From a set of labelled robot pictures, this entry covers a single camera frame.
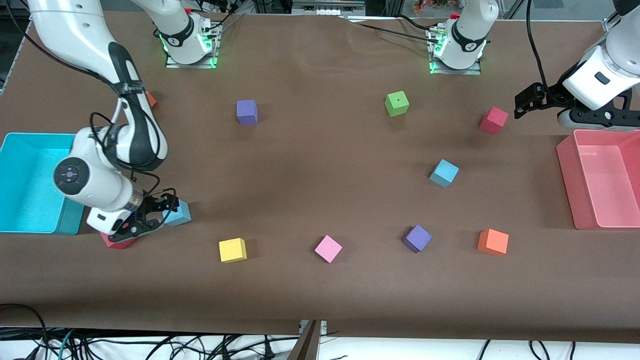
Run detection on orange red background items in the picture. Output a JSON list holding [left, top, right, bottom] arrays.
[[413, 0, 453, 13]]

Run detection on blue foam cube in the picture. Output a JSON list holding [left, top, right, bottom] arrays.
[[167, 200, 192, 227], [428, 158, 460, 189]]

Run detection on purple foam cube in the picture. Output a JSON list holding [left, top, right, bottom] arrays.
[[402, 224, 433, 254], [236, 99, 259, 126]]

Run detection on black floor cable loop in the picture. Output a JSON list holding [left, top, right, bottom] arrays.
[[0, 303, 49, 360]]

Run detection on red foam cube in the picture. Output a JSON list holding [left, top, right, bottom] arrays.
[[479, 106, 510, 135], [101, 231, 137, 250]]

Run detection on long black base cable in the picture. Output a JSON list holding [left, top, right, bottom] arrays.
[[345, 17, 441, 40]]

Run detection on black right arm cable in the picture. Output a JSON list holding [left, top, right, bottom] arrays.
[[7, 0, 179, 201]]

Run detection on dark frame post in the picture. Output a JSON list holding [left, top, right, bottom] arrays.
[[287, 320, 322, 360]]

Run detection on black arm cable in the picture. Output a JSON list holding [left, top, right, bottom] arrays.
[[526, 0, 547, 88], [7, 0, 179, 201]]

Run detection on pink foam cube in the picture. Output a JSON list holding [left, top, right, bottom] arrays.
[[314, 234, 344, 264]]

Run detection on pink plastic bin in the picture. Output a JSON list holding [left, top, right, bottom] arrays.
[[556, 129, 640, 231]]

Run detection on teal floor cable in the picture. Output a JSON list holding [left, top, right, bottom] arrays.
[[47, 327, 78, 360]]

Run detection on black right base cable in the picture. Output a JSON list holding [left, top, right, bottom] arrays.
[[202, 11, 246, 36]]

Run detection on cyan plastic bin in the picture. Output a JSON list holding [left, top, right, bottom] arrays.
[[0, 132, 88, 236]]

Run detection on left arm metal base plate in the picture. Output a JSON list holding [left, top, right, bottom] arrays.
[[429, 25, 483, 76]]

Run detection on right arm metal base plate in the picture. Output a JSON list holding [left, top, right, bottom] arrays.
[[165, 22, 221, 70]]

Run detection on grey power strip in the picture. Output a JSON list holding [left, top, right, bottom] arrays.
[[292, 0, 366, 16]]

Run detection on green foam cube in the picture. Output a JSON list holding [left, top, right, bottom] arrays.
[[384, 90, 410, 118]]

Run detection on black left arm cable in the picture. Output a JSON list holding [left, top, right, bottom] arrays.
[[526, 0, 547, 88]]

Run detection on brown table cover sheet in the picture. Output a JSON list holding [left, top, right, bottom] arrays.
[[0, 9, 640, 344]]

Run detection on yellow foam cube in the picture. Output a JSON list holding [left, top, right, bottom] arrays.
[[218, 237, 248, 264]]

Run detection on short black base cable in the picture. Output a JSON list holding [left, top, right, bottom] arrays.
[[396, 13, 434, 31]]

